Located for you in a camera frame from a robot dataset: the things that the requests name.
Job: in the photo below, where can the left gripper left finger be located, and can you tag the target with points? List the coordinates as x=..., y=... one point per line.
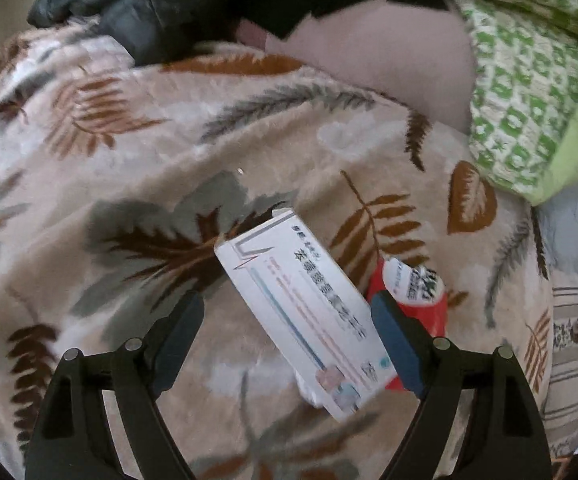
x=72, y=438

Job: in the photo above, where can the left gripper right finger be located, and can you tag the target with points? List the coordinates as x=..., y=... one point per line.
x=505, y=437

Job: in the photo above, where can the red snack wrapper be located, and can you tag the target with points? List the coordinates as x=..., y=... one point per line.
x=408, y=308

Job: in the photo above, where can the white medicine box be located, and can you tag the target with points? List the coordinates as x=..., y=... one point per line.
x=312, y=312

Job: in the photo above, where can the striped beige pillow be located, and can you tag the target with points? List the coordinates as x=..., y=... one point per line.
x=561, y=408

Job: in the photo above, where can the leaf patterned bed blanket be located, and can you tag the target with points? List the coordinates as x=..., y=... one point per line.
x=116, y=182

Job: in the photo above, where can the green patterned quilt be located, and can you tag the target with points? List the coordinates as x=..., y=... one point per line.
x=525, y=93

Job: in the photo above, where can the pink bed sheet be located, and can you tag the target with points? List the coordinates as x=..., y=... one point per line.
x=418, y=56

